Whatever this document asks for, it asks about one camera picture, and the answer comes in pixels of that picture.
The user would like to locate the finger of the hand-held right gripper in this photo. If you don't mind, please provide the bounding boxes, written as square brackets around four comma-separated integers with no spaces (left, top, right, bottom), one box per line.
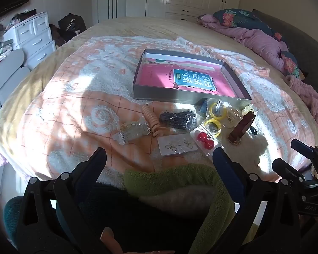
[291,139,318,165]
[272,158,312,191]

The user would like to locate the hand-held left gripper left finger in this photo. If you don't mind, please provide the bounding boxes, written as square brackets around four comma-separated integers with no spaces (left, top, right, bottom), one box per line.
[16,147,108,254]

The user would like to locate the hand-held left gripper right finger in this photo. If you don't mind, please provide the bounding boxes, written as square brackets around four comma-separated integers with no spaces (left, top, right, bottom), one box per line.
[213,147,304,254]

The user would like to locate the red ball earrings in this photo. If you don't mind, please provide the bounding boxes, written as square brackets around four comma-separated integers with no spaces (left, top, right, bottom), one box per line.
[191,127,220,155]

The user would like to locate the dark red strap watch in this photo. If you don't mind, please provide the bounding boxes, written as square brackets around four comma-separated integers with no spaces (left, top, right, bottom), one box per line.
[227,111,256,146]

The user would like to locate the white earrings card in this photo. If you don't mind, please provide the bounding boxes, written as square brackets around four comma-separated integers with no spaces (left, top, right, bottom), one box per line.
[157,135,198,157]

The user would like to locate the dark bead bracelet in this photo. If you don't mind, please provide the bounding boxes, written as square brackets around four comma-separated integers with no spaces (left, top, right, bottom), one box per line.
[159,110,198,131]

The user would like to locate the grey cardboard box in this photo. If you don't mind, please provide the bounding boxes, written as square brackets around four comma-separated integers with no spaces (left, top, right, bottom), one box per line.
[132,49,252,105]

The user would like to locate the person's left hand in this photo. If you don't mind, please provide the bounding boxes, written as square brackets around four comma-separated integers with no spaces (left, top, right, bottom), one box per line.
[100,227,175,254]

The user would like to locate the green fleece garment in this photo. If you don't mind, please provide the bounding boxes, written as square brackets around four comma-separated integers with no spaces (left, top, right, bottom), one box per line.
[123,163,235,254]

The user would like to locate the orange white fleece blanket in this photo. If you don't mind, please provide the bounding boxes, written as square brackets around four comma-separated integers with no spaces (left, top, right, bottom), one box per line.
[0,36,318,188]

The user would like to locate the small blue box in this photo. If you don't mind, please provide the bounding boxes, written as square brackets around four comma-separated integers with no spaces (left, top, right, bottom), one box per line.
[196,99,209,116]

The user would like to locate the dark teal fleece garment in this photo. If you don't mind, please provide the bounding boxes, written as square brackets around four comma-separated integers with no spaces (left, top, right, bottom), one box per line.
[4,185,211,254]

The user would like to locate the grey headboard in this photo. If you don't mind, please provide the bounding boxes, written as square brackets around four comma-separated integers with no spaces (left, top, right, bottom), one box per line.
[252,9,318,99]

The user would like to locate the pink book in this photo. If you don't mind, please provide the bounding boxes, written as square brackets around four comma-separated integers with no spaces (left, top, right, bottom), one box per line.
[136,58,240,96]

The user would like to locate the pink duvet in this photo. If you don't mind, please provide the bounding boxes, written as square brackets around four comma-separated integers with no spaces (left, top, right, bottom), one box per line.
[197,14,318,129]

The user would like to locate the white rounded plastic furniture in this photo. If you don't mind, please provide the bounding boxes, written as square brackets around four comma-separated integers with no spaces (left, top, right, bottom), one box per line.
[0,49,31,129]

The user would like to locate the brown bag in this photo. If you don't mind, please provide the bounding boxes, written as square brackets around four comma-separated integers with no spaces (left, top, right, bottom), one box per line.
[49,24,67,48]

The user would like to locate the white drawer cabinet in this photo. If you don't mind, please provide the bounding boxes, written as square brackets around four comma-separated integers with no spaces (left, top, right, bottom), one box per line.
[3,12,57,70]

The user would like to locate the black bag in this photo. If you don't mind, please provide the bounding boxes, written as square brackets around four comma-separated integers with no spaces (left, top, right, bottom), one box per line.
[58,13,87,41]

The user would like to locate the dark floral pillow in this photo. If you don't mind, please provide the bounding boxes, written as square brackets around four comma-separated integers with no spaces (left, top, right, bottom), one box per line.
[213,9,283,42]

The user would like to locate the yellow bedspread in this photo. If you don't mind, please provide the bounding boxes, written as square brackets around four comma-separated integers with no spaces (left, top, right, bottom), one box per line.
[0,16,318,149]

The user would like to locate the white door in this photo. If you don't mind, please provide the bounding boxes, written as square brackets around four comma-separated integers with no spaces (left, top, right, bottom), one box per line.
[96,0,128,24]

